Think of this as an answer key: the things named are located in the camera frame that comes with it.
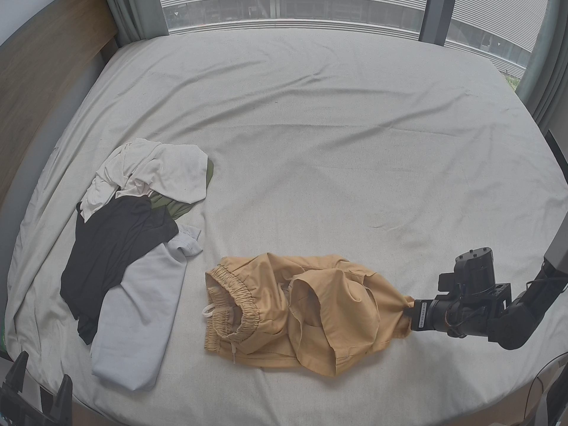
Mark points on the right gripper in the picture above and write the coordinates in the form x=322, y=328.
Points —
x=437, y=315

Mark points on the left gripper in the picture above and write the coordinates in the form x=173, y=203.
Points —
x=22, y=413

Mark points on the tan shorts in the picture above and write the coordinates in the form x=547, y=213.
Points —
x=346, y=313

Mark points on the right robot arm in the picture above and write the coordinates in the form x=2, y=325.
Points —
x=514, y=322

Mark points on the bed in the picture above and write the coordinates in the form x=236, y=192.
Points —
x=310, y=149

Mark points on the pale blue garment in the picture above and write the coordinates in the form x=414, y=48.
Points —
x=137, y=317

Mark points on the black garment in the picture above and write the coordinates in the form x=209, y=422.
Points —
x=115, y=246

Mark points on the green garment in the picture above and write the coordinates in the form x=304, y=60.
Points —
x=177, y=209

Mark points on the white garment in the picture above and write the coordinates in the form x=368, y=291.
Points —
x=173, y=171

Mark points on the grey-green curtain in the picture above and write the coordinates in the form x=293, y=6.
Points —
x=133, y=7
x=548, y=60

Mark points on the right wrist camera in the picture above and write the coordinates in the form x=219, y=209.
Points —
x=447, y=283

